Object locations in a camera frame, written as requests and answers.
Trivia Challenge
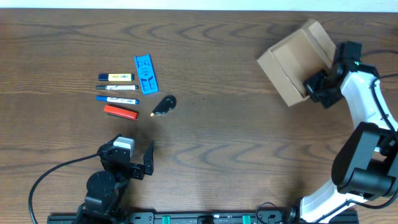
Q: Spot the brown cardboard box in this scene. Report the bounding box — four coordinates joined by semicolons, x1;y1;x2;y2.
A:
257;19;336;106

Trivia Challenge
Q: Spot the red stapler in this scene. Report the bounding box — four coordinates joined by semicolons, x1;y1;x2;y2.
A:
103;105;139;120

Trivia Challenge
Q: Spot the black tape dispenser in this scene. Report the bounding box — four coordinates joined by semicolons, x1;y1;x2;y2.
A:
150;95;177;116

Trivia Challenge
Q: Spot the blue plastic case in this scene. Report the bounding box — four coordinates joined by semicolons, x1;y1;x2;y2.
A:
134;54;159;95

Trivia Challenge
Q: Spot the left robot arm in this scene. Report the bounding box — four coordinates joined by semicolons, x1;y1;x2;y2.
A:
74;134;155;224

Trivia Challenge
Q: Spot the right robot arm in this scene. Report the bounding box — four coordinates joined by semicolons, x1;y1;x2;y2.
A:
283;41;397;223

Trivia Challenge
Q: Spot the left green clamp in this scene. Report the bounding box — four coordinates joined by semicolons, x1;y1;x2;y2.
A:
162;216;171;224

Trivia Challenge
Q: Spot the green clamp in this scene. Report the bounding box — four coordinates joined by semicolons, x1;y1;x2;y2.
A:
242;215;251;224
162;216;171;224

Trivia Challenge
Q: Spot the blue and white marker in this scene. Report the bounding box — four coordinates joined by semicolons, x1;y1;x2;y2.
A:
95;95;139;105

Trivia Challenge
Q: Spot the black and white marker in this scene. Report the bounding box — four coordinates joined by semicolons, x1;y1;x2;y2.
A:
95;85;139;91

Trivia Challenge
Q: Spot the yellow highlighter with dark cap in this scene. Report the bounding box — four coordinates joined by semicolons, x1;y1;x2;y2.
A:
98;73;134;82

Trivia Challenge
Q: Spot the right green clamp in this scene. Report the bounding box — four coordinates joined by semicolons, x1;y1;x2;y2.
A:
242;215;251;224

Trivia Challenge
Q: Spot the right black cable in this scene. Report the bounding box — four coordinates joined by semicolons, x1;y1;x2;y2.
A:
360;49;398;210

